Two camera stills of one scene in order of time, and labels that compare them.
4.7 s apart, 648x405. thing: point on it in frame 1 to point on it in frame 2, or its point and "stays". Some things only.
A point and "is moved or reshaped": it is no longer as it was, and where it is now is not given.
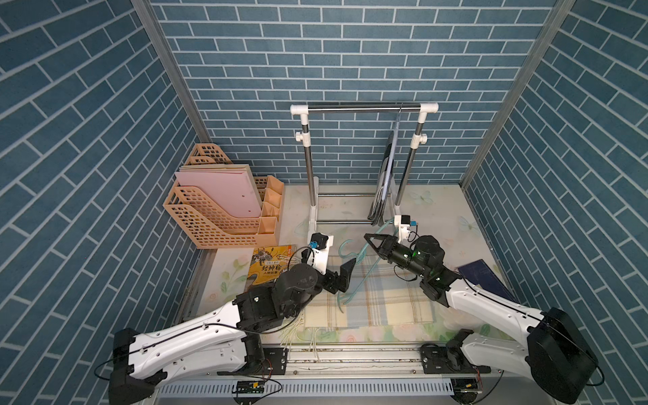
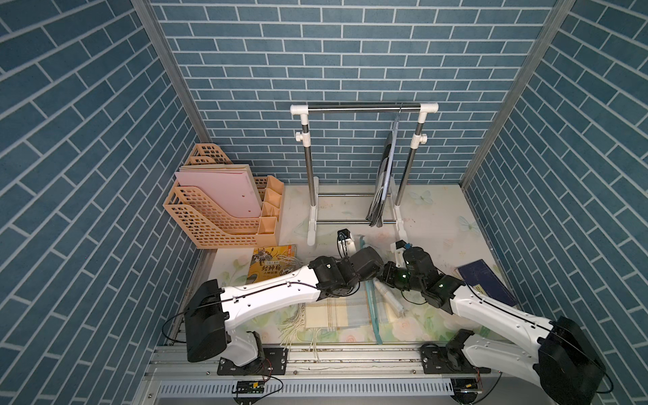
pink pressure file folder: x=226 y=194 stays
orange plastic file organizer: x=207 y=226 stays
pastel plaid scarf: x=381 y=292 is moved or reshaped
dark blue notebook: x=479 y=273 stays
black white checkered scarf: x=380 y=204 stays
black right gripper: x=388 y=247 to x=386 y=277
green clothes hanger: x=360 y=256 to x=378 y=336
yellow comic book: x=267 y=261 stays
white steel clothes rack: x=304 y=137 stays
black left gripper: x=343 y=278 to x=370 y=275
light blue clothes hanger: x=391 y=154 stays
